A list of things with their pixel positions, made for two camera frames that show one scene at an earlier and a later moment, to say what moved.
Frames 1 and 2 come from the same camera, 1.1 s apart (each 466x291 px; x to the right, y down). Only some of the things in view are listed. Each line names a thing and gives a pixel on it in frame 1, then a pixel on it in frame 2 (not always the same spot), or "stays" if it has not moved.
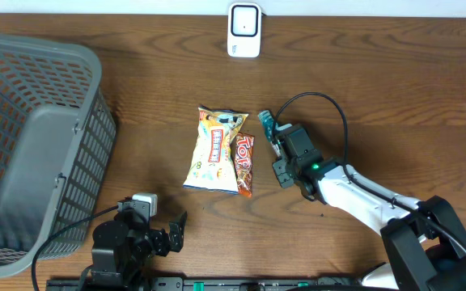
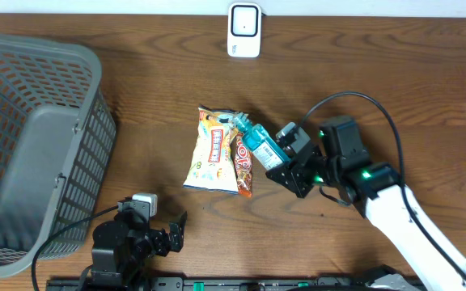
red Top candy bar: (243, 163) stays
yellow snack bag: (213, 165) stays
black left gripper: (162, 245) stays
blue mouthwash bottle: (267, 121) to (258, 141)
